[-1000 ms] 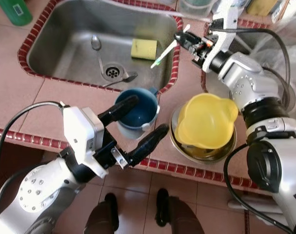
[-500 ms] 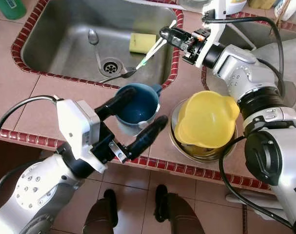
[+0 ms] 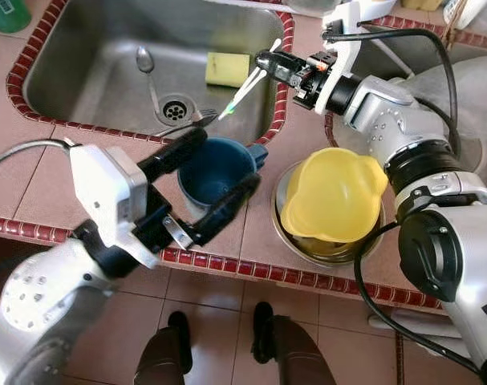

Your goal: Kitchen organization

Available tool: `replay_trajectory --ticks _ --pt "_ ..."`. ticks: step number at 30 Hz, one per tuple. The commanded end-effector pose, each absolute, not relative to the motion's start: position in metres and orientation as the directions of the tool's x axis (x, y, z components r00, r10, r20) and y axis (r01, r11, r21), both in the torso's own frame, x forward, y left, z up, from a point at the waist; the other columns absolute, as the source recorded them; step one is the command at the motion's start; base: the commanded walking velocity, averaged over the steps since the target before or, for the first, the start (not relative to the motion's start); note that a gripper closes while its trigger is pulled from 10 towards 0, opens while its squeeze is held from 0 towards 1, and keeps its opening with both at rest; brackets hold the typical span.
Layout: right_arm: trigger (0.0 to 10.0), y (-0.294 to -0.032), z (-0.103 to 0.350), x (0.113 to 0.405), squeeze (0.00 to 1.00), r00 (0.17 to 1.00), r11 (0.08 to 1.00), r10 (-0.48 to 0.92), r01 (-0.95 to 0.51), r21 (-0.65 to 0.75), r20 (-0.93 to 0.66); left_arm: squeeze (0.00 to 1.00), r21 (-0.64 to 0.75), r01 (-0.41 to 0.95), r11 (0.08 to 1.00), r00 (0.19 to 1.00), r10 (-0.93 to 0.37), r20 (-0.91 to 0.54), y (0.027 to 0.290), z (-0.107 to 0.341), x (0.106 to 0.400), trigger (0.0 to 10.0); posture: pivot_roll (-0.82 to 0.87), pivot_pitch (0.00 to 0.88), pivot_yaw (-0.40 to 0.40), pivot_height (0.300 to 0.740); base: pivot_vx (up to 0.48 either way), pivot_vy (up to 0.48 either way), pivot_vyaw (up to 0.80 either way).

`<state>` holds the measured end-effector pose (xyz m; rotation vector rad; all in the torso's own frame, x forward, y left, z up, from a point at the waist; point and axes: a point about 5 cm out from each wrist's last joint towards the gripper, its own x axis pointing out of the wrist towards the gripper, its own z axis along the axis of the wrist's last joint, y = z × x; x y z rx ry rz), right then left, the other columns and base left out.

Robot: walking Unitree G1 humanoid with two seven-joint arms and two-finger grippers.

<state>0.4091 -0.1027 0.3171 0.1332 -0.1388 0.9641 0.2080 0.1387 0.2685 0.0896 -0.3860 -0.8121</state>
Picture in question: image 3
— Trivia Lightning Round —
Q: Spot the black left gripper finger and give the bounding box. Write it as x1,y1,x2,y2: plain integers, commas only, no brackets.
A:
139,127,209,184
191,174,262,245

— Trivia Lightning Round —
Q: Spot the blue mug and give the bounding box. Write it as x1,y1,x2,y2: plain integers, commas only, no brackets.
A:
177,136,270,208

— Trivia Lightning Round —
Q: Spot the white utensil green tip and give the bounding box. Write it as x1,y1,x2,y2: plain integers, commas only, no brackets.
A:
219,38,282,121

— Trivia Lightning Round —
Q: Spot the metal spoon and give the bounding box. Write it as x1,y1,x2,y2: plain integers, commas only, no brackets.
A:
136,47,165,121

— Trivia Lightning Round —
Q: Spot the yellow plastic bowl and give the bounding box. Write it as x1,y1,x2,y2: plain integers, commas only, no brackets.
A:
279,147,388,244

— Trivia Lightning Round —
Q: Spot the steel bowl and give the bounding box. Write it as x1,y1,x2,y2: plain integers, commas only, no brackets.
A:
271,160,386,268

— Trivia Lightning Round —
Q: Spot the dark metal utensil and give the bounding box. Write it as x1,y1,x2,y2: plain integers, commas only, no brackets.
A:
152,112,221,139

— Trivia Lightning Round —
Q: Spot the bright yellow sponge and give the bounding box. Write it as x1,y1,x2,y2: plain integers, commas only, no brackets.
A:
205,52,252,87

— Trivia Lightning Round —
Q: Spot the steel sink basin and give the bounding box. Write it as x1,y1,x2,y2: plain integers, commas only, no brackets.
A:
22,0,288,145
327,16,487,149

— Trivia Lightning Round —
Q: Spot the brown twine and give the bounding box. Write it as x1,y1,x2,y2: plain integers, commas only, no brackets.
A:
448,0,469,33

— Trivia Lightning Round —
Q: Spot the clear plastic bag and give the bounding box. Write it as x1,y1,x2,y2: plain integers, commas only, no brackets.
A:
404,56,487,161

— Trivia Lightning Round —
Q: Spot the white utensil holder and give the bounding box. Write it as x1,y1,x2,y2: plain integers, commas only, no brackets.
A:
444,0,487,29

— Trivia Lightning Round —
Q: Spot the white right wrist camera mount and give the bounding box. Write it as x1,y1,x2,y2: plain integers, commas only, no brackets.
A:
320,0,368,101

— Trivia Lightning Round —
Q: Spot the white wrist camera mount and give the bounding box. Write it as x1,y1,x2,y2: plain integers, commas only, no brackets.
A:
69,143,160,270
320,0,368,101

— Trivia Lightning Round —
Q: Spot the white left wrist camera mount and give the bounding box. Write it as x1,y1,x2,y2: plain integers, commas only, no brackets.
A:
69,143,160,270

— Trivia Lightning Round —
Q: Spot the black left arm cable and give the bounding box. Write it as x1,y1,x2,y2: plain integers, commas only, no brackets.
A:
0,138,74,173

